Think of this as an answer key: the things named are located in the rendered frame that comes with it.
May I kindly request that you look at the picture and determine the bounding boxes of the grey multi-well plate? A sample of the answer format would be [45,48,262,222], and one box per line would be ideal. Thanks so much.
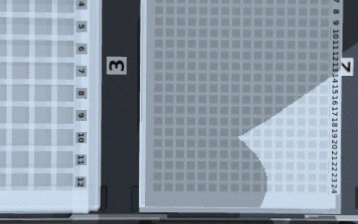
[139,0,343,214]

